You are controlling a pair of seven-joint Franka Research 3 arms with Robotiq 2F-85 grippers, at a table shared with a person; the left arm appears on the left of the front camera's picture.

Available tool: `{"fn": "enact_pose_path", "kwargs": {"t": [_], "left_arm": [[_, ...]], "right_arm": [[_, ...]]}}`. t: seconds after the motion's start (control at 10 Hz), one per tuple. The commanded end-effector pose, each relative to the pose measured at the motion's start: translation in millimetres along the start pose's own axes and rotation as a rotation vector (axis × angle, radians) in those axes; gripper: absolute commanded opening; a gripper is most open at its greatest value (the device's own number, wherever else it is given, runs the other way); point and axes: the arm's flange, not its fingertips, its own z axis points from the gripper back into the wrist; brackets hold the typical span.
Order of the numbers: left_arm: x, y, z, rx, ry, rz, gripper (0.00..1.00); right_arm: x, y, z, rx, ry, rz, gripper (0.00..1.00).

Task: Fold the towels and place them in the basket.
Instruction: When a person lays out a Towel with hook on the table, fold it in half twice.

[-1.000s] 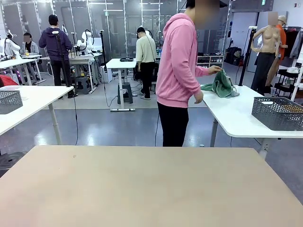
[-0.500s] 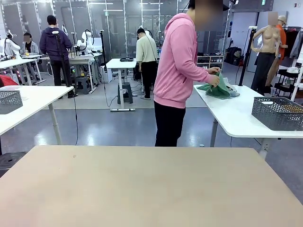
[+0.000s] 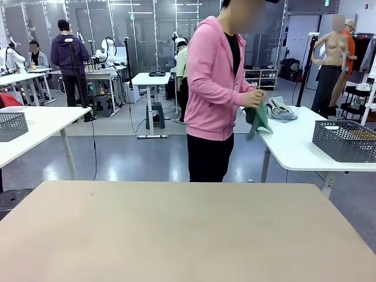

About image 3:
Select small white standing desk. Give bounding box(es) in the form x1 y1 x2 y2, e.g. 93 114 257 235
131 72 172 139

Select person in pink hoodie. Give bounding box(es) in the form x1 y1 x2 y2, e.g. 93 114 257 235
183 0 267 183

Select green terry towel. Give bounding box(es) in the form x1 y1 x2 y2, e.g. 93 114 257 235
246 102 274 140

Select white background work table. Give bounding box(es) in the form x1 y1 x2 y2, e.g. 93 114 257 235
0 68 58 106

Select person's right hand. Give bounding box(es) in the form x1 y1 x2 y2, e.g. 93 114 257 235
243 89 263 109

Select white shoe rack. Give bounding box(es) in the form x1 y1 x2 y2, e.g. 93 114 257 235
243 64 279 91

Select black floor cable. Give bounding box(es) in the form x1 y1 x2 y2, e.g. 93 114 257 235
90 116 98 181

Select grey plastic lattice basket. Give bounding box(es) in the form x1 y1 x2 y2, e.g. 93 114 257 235
0 112 29 143
311 119 376 163

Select black bags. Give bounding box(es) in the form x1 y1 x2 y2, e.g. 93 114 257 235
279 58 304 83

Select white box on floor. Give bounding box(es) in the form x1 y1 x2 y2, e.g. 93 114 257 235
123 81 140 104

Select thin black pole stand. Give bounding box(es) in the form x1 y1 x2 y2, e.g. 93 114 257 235
123 36 133 92

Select bare mannequin with black trousers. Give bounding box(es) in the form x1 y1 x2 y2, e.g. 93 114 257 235
310 14 352 119

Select black tripod with white head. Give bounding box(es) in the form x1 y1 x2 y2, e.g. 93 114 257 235
64 37 98 123
296 32 320 108

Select grey towel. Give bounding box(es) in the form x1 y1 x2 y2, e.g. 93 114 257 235
266 96 294 116

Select dark grey step stool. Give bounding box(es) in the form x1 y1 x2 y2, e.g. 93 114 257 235
93 94 112 118

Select black shelf cart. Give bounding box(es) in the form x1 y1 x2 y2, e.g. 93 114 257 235
334 83 376 125

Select person's right forearm pink sleeve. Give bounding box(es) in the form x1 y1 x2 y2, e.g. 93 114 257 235
224 78 257 107

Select person in beige top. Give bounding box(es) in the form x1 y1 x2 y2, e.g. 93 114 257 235
175 40 189 124

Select dark green cloth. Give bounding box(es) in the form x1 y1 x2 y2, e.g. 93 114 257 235
244 106 257 125

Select clothes rack with garments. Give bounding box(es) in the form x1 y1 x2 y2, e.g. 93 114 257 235
351 32 376 74

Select white background workbench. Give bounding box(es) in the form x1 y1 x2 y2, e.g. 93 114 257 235
49 66 129 115

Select person in purple jacket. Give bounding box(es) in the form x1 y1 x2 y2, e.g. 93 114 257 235
50 19 95 123

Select mannequin in orange with hat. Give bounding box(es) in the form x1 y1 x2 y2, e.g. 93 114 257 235
328 19 358 108

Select black floor plate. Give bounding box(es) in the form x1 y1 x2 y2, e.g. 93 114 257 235
0 187 33 220

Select seated person in grey jacket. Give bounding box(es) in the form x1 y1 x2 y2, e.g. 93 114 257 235
25 40 51 102

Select person in red top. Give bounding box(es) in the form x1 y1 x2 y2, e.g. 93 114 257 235
0 92 24 108

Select white table with round leg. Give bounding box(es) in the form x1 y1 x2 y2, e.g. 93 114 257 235
0 105 92 180

